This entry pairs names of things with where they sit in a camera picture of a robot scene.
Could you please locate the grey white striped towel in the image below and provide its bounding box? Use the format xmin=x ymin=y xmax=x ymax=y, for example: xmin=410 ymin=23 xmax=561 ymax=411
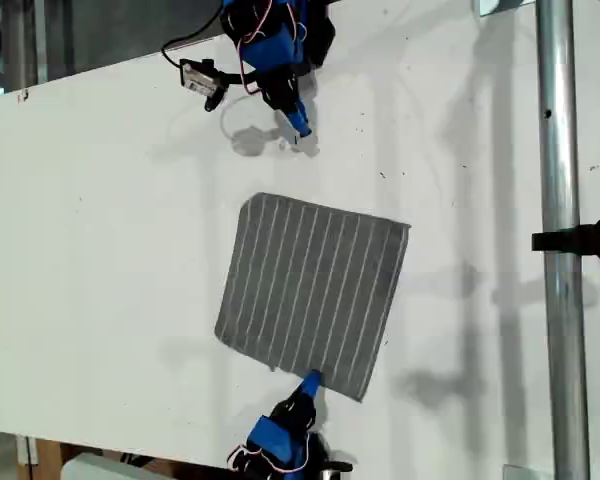
xmin=213 ymin=191 xmax=413 ymax=405

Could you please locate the wooden table leg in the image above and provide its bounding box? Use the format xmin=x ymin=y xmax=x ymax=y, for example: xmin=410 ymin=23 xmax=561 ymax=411
xmin=29 ymin=438 xmax=64 ymax=480

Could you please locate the black clamp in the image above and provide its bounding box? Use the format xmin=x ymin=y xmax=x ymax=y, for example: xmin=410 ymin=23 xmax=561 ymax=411
xmin=531 ymin=212 xmax=600 ymax=266

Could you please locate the black camera stalk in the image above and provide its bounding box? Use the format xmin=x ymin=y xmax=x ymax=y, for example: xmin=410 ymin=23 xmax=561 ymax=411
xmin=203 ymin=69 xmax=264 ymax=114

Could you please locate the black camera box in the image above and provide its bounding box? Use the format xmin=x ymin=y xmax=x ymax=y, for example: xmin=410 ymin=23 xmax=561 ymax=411
xmin=178 ymin=58 xmax=222 ymax=96

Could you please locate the black camera cable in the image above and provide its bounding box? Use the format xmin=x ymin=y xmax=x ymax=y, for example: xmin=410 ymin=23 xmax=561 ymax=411
xmin=160 ymin=0 xmax=231 ymax=69

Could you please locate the steel post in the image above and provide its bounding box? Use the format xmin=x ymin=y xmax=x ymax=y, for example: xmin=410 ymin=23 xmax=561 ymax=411
xmin=535 ymin=0 xmax=592 ymax=480

